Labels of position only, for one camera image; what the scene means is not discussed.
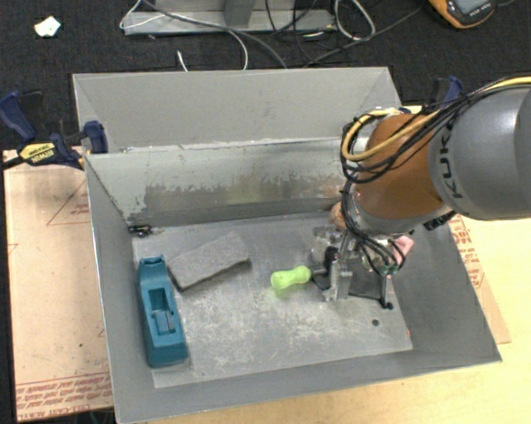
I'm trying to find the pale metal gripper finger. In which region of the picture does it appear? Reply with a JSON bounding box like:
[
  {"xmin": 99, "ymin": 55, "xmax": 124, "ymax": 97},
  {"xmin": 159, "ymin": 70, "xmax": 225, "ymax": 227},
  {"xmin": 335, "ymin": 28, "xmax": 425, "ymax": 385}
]
[
  {"xmin": 309, "ymin": 224, "xmax": 346, "ymax": 273},
  {"xmin": 320, "ymin": 263, "xmax": 356, "ymax": 303}
]

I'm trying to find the tan round object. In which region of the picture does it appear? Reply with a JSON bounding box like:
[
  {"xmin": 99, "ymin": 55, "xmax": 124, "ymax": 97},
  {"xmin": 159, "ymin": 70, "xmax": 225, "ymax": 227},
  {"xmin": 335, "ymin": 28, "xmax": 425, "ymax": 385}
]
[{"xmin": 327, "ymin": 200, "xmax": 347, "ymax": 231}]

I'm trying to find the bright green toy bottle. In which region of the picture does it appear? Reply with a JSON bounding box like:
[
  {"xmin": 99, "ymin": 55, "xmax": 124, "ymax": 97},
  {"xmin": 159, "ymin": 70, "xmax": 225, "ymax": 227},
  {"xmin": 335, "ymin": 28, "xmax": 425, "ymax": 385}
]
[{"xmin": 269, "ymin": 264, "xmax": 315, "ymax": 298}]

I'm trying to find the pink soft object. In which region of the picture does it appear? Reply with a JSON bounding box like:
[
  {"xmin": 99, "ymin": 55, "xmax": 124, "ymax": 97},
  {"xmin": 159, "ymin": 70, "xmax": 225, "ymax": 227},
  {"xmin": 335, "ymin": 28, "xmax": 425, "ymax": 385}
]
[{"xmin": 384, "ymin": 233, "xmax": 418, "ymax": 280}]

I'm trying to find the grey metal bin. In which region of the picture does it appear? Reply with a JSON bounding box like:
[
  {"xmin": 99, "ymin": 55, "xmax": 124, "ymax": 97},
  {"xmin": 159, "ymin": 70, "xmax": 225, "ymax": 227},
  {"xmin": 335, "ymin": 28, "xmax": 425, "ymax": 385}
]
[{"xmin": 71, "ymin": 45, "xmax": 505, "ymax": 424}]

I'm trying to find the grey sponge block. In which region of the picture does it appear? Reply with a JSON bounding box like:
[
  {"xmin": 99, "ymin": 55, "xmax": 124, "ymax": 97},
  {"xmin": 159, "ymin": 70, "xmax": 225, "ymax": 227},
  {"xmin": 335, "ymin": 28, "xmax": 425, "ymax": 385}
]
[{"xmin": 165, "ymin": 229, "xmax": 253, "ymax": 291}]

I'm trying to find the teal tape dispenser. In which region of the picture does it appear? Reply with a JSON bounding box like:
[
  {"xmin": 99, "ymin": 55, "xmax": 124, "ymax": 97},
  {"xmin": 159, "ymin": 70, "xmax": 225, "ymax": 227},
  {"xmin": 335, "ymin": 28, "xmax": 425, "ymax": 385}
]
[{"xmin": 135, "ymin": 252, "xmax": 190, "ymax": 369}]

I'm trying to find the small black object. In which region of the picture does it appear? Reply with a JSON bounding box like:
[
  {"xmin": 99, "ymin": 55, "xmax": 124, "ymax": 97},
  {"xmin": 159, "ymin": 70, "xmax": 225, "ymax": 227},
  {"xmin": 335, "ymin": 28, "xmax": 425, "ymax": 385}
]
[{"xmin": 127, "ymin": 222, "xmax": 164, "ymax": 238}]

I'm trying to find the brown cardboard board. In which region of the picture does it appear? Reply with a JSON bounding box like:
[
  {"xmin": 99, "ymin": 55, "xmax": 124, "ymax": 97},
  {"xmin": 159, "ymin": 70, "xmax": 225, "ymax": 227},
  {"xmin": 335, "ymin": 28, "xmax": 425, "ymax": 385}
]
[{"xmin": 0, "ymin": 116, "xmax": 516, "ymax": 424}]

